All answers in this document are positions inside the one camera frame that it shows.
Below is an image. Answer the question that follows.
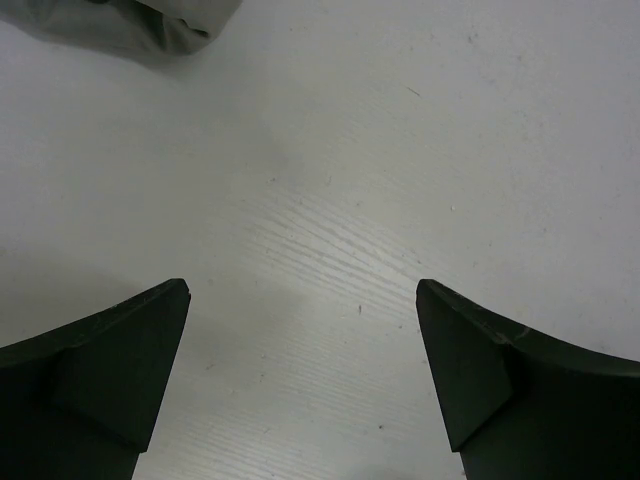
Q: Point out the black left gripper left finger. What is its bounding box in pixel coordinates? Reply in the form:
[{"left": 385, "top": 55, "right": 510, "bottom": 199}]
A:
[{"left": 1, "top": 278, "right": 191, "bottom": 479}]

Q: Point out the grey cloth placemat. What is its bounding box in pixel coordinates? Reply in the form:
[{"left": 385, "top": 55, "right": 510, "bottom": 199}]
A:
[{"left": 1, "top": 0, "right": 241, "bottom": 56}]

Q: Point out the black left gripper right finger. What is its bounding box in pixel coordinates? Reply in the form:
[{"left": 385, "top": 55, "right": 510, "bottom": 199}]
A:
[{"left": 416, "top": 279, "right": 639, "bottom": 479}]

